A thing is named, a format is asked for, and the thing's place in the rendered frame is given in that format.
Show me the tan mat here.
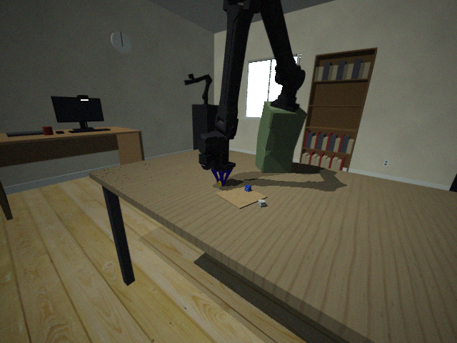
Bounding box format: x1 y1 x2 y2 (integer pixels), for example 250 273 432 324
216 185 267 209

